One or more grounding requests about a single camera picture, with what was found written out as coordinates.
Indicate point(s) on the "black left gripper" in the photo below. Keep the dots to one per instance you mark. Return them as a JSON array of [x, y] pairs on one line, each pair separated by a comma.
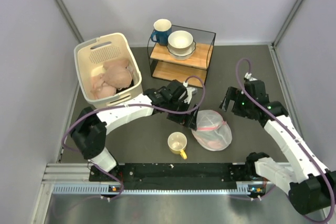
[[189, 120]]

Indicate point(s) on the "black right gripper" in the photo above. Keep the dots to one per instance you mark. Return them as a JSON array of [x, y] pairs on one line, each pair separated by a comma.
[[232, 94]]

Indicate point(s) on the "white mesh laundry bag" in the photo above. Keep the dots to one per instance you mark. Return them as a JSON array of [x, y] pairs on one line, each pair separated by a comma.
[[212, 126]]

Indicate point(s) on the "pink bra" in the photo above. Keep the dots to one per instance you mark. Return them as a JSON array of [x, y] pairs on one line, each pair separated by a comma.
[[213, 145]]

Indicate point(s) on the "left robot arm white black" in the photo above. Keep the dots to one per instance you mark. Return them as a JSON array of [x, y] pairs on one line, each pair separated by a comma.
[[91, 128]]

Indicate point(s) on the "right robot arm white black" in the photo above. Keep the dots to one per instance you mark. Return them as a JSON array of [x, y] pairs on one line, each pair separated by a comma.
[[309, 184]]

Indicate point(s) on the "cream plastic laundry basket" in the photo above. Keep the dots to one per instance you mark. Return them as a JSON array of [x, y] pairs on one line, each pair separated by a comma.
[[89, 58]]

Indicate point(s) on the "yellow mug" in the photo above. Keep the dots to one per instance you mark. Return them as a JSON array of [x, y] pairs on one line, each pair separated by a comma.
[[177, 143]]

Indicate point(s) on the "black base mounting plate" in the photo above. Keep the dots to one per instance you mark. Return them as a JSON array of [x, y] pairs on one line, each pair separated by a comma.
[[184, 176]]

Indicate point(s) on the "white scalloped plate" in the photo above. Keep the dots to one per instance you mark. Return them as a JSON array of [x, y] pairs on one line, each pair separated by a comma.
[[184, 54]]

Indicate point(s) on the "cream ceramic bowl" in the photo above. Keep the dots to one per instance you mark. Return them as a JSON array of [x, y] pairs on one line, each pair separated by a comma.
[[180, 41]]

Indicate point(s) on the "beige bras in basket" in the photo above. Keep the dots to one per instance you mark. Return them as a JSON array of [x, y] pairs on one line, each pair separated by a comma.
[[117, 76]]

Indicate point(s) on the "blue mug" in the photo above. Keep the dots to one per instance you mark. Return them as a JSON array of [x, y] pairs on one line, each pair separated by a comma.
[[162, 30]]

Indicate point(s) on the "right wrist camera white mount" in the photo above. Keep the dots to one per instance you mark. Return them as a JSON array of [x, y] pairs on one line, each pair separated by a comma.
[[248, 77]]

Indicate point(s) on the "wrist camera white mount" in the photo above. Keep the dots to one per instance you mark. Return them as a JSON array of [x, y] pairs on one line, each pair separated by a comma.
[[188, 94], [248, 77]]

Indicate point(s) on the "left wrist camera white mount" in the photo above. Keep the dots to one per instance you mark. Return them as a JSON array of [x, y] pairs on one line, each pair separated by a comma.
[[188, 94]]

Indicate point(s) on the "black wire wooden shelf rack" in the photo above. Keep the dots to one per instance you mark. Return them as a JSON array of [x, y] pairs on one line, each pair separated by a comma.
[[168, 63]]

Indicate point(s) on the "grey slotted cable duct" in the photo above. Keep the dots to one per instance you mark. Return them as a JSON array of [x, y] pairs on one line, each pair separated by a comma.
[[114, 188]]

